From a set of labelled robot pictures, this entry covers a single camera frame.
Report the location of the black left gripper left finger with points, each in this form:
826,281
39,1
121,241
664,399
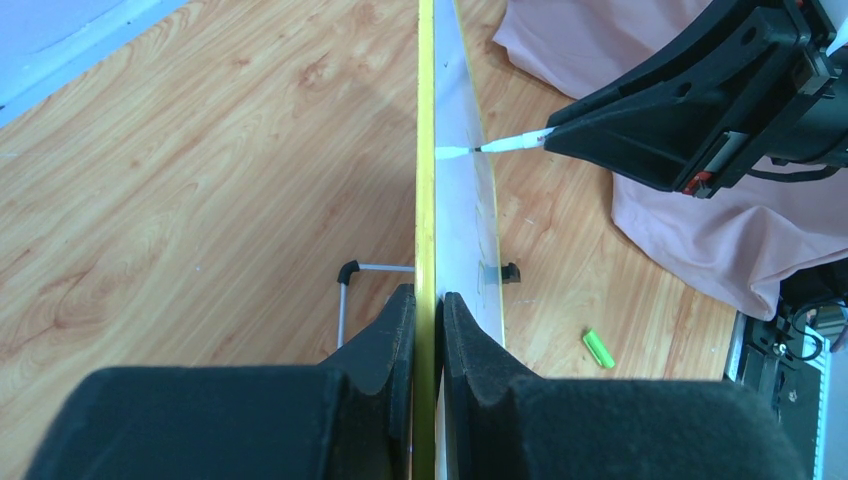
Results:
347,417

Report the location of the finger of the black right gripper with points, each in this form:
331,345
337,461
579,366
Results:
703,111

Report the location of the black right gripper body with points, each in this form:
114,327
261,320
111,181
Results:
818,139

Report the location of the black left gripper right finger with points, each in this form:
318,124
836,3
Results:
503,421

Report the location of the green marker cap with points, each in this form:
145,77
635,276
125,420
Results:
598,349

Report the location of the green capped white marker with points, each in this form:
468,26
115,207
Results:
527,140

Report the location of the yellow framed whiteboard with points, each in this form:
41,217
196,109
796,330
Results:
457,249

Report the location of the black whiteboard stand clip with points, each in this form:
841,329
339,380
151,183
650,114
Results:
510,273

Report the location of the pink cloth garment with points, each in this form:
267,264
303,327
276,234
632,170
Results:
737,245

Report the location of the grey wire whiteboard stand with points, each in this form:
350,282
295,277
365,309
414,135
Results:
352,293

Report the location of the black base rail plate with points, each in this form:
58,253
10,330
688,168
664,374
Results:
797,362

